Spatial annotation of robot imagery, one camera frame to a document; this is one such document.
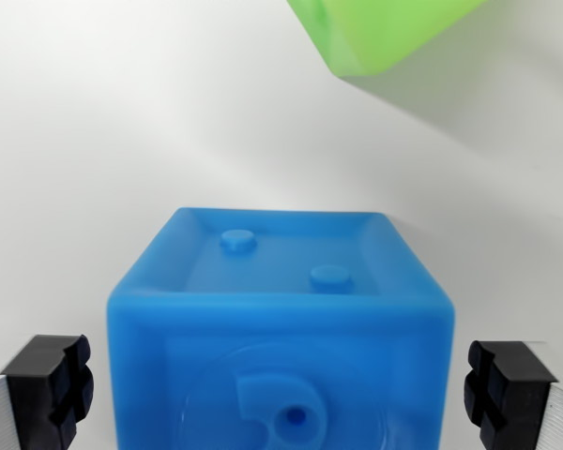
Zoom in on blue plastic cube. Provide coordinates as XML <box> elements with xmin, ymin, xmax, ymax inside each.
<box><xmin>106</xmin><ymin>206</ymin><xmax>456</xmax><ymax>450</ymax></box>

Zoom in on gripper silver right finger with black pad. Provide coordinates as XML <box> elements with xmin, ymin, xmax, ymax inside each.
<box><xmin>462</xmin><ymin>339</ymin><xmax>563</xmax><ymax>450</ymax></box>

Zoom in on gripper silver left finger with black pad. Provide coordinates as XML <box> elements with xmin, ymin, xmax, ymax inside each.
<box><xmin>0</xmin><ymin>334</ymin><xmax>95</xmax><ymax>450</ymax></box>

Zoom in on green plastic cube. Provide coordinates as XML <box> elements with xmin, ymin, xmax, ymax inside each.
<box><xmin>284</xmin><ymin>0</ymin><xmax>492</xmax><ymax>80</ymax></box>

